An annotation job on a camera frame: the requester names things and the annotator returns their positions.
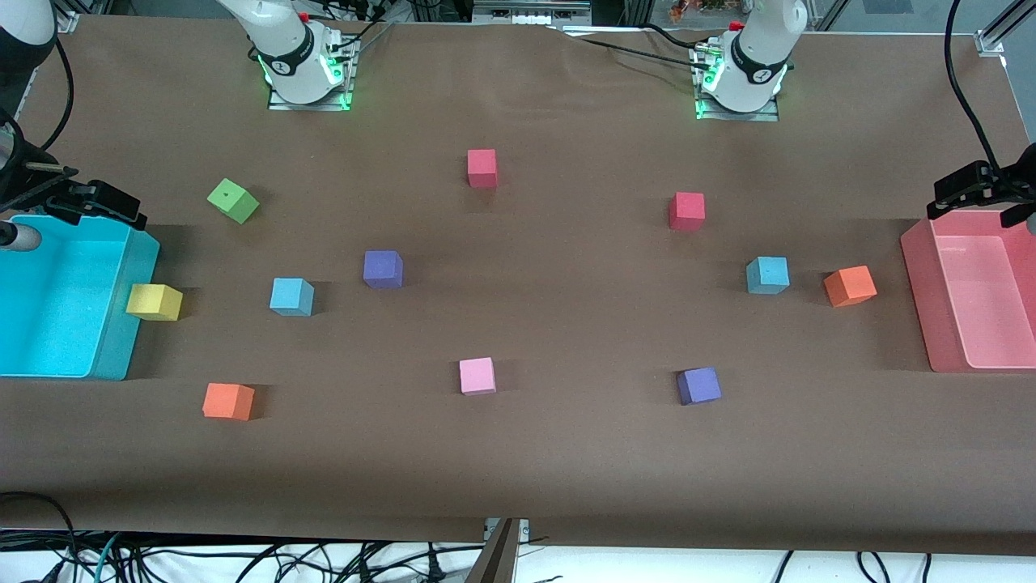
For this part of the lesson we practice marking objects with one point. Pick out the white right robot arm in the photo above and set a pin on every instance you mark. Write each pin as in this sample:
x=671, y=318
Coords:
x=283, y=48

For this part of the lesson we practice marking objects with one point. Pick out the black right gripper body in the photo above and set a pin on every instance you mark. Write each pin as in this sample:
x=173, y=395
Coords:
x=32, y=192

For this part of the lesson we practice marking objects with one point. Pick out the yellow foam block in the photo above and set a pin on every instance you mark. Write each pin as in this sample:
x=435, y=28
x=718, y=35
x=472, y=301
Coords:
x=154, y=301

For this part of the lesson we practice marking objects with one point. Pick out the grey device box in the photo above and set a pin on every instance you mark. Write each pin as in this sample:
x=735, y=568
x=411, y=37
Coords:
x=530, y=12

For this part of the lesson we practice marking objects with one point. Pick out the purple foam block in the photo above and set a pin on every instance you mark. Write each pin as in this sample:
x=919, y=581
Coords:
x=698, y=385
x=383, y=269

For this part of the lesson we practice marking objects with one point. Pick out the cyan plastic bin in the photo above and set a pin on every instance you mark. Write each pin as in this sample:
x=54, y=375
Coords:
x=48, y=316

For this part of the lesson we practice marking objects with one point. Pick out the light blue foam block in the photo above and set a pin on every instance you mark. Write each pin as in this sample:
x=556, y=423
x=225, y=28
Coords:
x=291, y=296
x=767, y=275

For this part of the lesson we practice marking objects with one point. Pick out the pink foam block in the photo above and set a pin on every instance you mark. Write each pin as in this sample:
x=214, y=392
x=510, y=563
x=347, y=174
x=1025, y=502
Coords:
x=477, y=376

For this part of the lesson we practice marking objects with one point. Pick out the pink plastic bin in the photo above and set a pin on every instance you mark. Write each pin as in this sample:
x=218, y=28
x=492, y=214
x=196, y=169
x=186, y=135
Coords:
x=979, y=291

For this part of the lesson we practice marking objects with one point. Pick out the aluminium edge bracket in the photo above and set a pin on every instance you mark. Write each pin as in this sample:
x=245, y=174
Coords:
x=522, y=528

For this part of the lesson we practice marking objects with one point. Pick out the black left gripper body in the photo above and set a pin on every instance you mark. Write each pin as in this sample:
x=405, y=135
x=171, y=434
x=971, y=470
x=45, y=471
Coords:
x=1006, y=185

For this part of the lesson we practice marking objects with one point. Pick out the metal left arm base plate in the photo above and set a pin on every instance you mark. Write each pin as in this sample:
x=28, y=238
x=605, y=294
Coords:
x=740, y=116

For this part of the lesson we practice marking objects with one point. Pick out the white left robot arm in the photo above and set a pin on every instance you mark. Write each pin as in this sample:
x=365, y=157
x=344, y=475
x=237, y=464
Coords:
x=753, y=57

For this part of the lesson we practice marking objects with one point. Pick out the brown table cover sheet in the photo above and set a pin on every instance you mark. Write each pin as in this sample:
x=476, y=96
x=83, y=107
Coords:
x=566, y=453

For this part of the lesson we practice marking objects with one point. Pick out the red foam block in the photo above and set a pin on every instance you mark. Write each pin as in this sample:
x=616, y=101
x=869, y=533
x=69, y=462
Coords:
x=686, y=210
x=481, y=168

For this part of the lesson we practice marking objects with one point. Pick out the green foam block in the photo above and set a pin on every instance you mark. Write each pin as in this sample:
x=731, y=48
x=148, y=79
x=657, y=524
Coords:
x=233, y=201

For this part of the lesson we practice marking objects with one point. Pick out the aluminium corner bracket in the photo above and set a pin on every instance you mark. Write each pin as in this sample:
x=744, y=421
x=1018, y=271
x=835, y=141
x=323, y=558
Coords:
x=989, y=42
x=65, y=23

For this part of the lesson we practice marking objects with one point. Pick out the orange foam block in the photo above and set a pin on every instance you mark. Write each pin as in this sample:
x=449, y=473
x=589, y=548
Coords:
x=850, y=286
x=228, y=402

